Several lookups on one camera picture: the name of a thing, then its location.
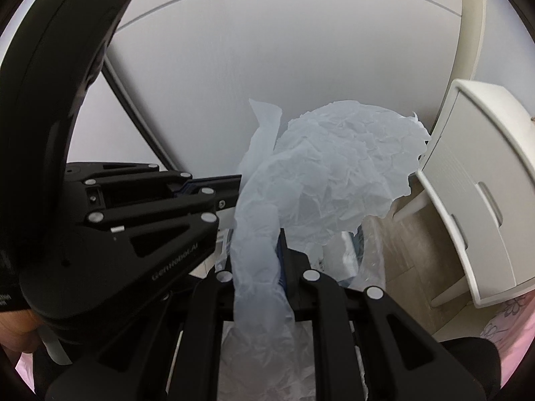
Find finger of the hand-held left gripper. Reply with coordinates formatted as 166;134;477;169
66;162;243;208
85;189;242;298

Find white nightstand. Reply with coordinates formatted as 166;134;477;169
393;79;535;309

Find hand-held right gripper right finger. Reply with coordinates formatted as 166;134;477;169
277;232;476;401

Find person's black trousers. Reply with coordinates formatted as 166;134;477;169
439;336;502;401

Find pink bedding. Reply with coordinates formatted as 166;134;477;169
478;292;535;389

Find person's left hand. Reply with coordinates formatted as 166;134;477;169
0;307;44;356

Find waste bin with plastic liner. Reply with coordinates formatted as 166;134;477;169
213;217;387;401

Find white door frame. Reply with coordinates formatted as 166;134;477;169
452;0;488;82

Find translucent white plastic sheet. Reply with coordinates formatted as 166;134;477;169
221;98;432;401

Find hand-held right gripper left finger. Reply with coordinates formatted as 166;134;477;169
46;271;235;401

